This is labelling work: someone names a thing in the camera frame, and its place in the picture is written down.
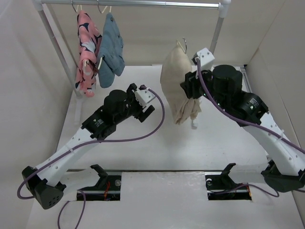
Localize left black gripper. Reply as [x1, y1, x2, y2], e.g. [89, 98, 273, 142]
[115, 85, 154, 124]

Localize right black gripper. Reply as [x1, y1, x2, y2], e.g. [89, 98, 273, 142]
[181, 63, 228, 109]

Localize beige trousers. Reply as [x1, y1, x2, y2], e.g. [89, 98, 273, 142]
[160, 44, 201, 125]

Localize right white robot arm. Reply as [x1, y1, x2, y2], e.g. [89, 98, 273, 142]
[180, 64, 305, 193]

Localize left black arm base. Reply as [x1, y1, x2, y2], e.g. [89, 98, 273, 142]
[81, 165, 122, 201]

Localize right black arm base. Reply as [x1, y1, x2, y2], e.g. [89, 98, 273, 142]
[205, 163, 252, 201]

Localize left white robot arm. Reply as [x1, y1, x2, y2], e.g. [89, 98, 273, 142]
[22, 83, 156, 209]

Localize wooden hanger under pink shorts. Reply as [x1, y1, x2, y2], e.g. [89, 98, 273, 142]
[71, 0, 83, 66]

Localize wooden hanger under denim shorts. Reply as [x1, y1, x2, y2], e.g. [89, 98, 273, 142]
[97, 0, 112, 70]

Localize blue denim shorts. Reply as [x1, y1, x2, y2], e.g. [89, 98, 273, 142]
[96, 13, 125, 88]

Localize pink floral shorts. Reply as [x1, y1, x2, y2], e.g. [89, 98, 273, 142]
[75, 10, 102, 98]

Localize metal clothes rack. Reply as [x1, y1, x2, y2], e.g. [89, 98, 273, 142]
[32, 0, 232, 129]

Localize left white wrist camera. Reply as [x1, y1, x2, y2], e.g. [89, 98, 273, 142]
[134, 88, 156, 107]

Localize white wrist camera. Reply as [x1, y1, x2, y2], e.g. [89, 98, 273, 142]
[192, 48, 215, 71]
[134, 88, 156, 107]

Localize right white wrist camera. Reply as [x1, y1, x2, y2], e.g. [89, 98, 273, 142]
[192, 48, 215, 71]

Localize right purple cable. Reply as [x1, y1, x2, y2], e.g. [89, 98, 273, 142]
[196, 57, 305, 198]

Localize purple cable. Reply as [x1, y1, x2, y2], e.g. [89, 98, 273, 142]
[196, 57, 305, 198]
[17, 87, 166, 229]

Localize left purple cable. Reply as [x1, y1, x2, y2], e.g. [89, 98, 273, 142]
[17, 87, 166, 229]

